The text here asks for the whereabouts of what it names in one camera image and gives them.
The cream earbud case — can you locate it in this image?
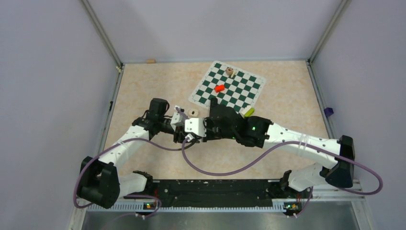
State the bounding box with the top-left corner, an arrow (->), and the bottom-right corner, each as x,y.
188,109 -> 199,117

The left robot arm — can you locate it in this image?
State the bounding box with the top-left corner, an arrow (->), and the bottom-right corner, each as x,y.
73,98 -> 188,208

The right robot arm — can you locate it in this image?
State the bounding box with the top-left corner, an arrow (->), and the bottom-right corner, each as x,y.
205,104 -> 355,197

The white and green toy brick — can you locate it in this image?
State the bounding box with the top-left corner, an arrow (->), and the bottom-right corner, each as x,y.
240,106 -> 255,117

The red toy brick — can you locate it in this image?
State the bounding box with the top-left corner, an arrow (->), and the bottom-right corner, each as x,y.
214,84 -> 225,93

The green white chessboard mat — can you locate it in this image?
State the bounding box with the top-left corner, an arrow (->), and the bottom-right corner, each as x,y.
189,61 -> 267,112

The wooden letter cube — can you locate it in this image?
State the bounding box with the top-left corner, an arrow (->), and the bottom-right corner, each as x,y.
226,68 -> 234,76

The wooden cork piece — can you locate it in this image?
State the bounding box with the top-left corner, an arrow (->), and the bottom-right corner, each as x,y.
145,59 -> 156,64

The purple object outside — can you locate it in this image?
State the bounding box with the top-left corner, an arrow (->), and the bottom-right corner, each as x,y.
324,107 -> 334,117

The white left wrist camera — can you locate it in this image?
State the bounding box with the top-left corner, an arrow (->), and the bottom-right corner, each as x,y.
170,105 -> 189,131

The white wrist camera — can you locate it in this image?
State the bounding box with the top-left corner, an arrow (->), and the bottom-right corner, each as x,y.
170,105 -> 189,131
184,118 -> 206,139

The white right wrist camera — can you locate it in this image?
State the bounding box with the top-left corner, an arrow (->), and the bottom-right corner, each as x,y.
184,118 -> 206,139

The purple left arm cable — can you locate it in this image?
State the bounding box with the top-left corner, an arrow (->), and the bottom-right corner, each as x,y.
73,108 -> 197,209

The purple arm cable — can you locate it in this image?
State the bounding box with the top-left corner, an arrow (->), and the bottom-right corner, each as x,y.
181,136 -> 383,196
73,108 -> 197,209

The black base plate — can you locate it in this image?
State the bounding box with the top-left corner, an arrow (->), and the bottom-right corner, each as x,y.
140,179 -> 310,208

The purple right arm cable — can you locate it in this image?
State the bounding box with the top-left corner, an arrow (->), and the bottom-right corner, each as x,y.
181,136 -> 383,196

